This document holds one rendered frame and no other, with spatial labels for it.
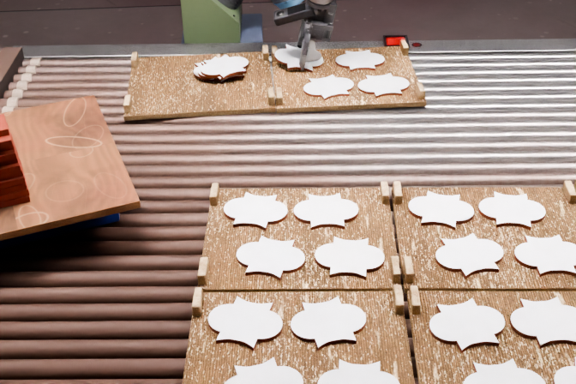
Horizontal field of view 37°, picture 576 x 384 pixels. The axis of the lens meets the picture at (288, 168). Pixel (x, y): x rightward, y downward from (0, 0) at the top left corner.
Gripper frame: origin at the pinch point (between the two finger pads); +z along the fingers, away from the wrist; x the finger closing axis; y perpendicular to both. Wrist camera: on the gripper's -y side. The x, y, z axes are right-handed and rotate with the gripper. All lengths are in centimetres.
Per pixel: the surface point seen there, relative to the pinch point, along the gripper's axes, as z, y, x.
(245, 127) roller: 3.0, -15.8, -32.3
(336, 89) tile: -2.7, 9.0, -18.2
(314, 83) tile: -1.1, 3.3, -14.2
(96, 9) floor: 145, -86, 255
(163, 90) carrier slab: 7.6, -38.4, -13.4
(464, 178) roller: -10, 35, -60
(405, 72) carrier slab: -4.5, 29.9, -8.1
